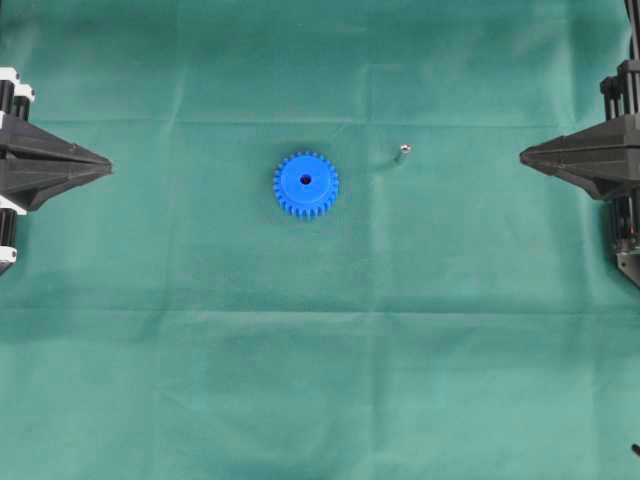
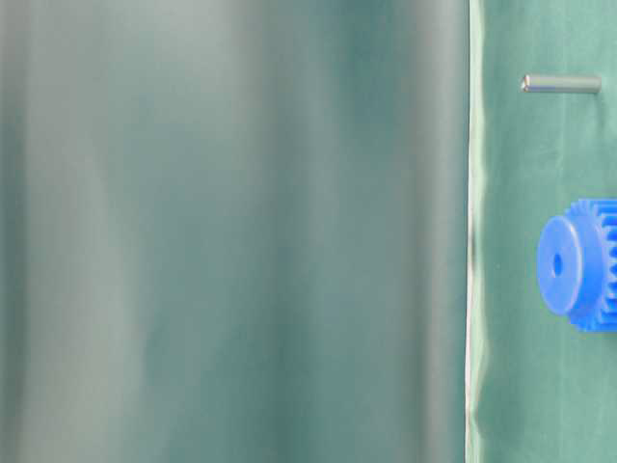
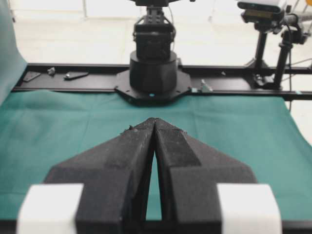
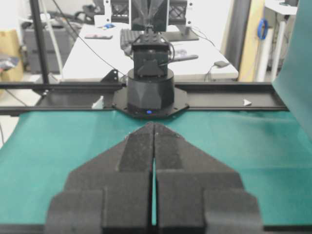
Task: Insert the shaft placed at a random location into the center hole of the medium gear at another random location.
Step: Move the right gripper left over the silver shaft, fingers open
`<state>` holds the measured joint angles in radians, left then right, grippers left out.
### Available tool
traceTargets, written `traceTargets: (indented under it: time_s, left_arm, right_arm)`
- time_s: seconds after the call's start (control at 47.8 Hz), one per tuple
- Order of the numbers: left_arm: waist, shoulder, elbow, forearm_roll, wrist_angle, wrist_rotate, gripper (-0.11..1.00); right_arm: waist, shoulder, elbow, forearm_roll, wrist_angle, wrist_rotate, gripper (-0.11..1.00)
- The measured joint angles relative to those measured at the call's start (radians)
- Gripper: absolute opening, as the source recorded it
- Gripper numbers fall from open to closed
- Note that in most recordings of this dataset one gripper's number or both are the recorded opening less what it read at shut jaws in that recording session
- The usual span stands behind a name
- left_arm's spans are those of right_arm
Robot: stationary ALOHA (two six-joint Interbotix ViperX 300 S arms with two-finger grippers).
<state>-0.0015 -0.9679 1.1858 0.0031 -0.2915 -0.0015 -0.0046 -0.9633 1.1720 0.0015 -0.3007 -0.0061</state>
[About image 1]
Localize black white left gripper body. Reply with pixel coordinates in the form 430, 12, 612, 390
1, 66, 35, 274

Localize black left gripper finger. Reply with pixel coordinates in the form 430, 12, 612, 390
1, 118, 111, 167
10, 159, 112, 211

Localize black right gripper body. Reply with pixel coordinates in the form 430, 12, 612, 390
600, 59, 639, 256

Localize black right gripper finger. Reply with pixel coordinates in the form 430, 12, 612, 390
520, 118, 639, 165
521, 160, 639, 201

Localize small metal shaft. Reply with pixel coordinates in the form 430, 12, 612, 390
394, 144, 412, 167

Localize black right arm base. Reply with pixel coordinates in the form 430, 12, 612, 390
616, 248, 640, 287

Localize blue plastic gear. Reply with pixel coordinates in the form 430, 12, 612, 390
272, 151, 340, 219

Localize green table cloth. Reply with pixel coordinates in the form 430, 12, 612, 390
1, 1, 639, 479

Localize black cable top right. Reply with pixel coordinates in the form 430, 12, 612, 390
623, 0, 640, 64

